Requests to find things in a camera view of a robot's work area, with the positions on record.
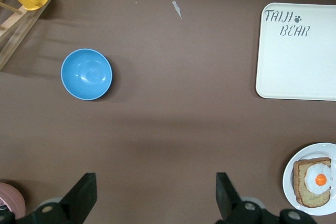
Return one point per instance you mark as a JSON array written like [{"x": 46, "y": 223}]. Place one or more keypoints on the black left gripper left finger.
[{"x": 78, "y": 197}]

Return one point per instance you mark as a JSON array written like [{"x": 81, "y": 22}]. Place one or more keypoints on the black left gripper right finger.
[{"x": 228, "y": 200}]

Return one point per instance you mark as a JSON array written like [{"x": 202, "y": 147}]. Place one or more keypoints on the white round plate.
[{"x": 288, "y": 184}]

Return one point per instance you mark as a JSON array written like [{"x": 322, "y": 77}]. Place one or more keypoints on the pink bowl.
[{"x": 17, "y": 200}]

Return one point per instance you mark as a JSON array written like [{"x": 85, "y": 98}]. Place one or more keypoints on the brown bread slice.
[{"x": 300, "y": 176}]

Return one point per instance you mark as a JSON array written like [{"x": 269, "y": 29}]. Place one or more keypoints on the fried egg toy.
[{"x": 319, "y": 179}]

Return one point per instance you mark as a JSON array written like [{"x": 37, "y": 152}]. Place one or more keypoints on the blue bowl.
[{"x": 86, "y": 74}]

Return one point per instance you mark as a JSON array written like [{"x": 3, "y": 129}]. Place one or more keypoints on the cream bear print tray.
[{"x": 296, "y": 64}]

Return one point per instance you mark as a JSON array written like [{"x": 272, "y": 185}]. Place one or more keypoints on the wooden mug rack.
[{"x": 18, "y": 30}]

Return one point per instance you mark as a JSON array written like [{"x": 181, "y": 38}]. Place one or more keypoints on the grey paper scrap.
[{"x": 177, "y": 9}]

